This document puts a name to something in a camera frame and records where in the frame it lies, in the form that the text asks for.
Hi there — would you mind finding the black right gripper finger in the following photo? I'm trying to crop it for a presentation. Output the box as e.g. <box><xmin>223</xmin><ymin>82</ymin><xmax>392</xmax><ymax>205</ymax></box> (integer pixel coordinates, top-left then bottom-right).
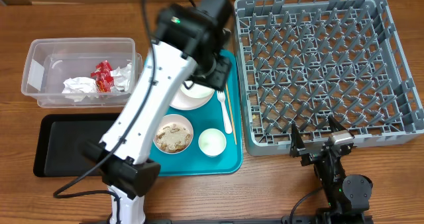
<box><xmin>290</xmin><ymin>123</ymin><xmax>305</xmax><ymax>157</ymax></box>
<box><xmin>327</xmin><ymin>115</ymin><xmax>346</xmax><ymax>133</ymax></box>

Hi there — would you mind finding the white napkin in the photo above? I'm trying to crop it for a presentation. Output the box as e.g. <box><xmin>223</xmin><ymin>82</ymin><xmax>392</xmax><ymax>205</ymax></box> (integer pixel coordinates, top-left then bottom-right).
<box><xmin>110</xmin><ymin>62</ymin><xmax>132</xmax><ymax>91</ymax></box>

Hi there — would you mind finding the red snack wrapper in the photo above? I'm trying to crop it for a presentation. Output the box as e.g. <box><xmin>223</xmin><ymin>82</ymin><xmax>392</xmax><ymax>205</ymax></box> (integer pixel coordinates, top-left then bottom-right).
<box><xmin>90</xmin><ymin>60</ymin><xmax>115</xmax><ymax>93</ymax></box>

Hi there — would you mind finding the white tissue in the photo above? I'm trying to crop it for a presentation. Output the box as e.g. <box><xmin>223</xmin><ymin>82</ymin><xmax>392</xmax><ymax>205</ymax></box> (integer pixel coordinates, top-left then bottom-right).
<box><xmin>62</xmin><ymin>77</ymin><xmax>99</xmax><ymax>102</ymax></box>

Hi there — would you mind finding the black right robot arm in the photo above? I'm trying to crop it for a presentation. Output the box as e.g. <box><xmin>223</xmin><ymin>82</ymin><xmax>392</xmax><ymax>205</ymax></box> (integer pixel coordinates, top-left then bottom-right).
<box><xmin>282</xmin><ymin>115</ymin><xmax>373</xmax><ymax>224</ymax></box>

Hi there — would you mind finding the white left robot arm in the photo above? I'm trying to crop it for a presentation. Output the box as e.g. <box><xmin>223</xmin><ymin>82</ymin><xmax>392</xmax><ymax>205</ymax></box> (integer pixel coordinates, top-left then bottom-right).
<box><xmin>81</xmin><ymin>0</ymin><xmax>233</xmax><ymax>223</ymax></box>

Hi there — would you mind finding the grey dish rack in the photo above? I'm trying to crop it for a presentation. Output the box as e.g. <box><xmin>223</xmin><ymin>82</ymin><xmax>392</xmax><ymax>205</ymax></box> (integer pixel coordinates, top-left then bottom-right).
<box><xmin>234</xmin><ymin>0</ymin><xmax>423</xmax><ymax>156</ymax></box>

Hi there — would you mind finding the wooden chopstick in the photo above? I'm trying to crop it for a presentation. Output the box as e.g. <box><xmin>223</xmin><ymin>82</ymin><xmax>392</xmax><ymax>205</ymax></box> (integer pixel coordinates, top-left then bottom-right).
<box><xmin>225</xmin><ymin>84</ymin><xmax>238</xmax><ymax>145</ymax></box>

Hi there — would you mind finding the cream bowl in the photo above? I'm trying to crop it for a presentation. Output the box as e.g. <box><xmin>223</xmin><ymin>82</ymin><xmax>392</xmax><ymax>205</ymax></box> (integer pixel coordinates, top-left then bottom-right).
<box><xmin>180</xmin><ymin>81</ymin><xmax>215</xmax><ymax>99</ymax></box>

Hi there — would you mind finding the white small cup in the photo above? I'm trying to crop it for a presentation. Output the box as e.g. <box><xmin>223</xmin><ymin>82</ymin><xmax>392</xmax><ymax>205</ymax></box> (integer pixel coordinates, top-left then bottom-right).
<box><xmin>198</xmin><ymin>129</ymin><xmax>227</xmax><ymax>157</ymax></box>

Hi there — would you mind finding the white plastic fork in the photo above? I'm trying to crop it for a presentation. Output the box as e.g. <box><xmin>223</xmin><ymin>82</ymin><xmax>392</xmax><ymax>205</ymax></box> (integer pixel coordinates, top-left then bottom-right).
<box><xmin>217</xmin><ymin>91</ymin><xmax>233</xmax><ymax>134</ymax></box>

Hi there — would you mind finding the pink plate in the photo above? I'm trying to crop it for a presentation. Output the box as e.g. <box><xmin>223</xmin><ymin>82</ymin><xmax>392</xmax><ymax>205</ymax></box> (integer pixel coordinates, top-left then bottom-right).
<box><xmin>170</xmin><ymin>88</ymin><xmax>215</xmax><ymax>111</ymax></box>

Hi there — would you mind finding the bowl with food scraps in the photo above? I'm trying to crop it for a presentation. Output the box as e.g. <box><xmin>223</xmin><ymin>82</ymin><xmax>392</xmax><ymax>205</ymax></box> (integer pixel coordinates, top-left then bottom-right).
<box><xmin>153</xmin><ymin>114</ymin><xmax>194</xmax><ymax>154</ymax></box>

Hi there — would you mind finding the clear plastic bin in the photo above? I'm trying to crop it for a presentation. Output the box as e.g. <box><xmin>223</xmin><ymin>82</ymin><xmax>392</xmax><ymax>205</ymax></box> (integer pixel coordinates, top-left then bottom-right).
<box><xmin>21</xmin><ymin>38</ymin><xmax>142</xmax><ymax>108</ymax></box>

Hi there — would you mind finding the black tray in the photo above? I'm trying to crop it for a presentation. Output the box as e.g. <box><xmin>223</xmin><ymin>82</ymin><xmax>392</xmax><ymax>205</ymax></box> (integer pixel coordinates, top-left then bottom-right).
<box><xmin>33</xmin><ymin>113</ymin><xmax>119</xmax><ymax>178</ymax></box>

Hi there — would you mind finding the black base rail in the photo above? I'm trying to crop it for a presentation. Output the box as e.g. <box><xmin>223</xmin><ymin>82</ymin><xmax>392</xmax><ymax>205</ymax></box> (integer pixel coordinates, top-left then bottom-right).
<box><xmin>146</xmin><ymin>216</ymin><xmax>311</xmax><ymax>224</ymax></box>

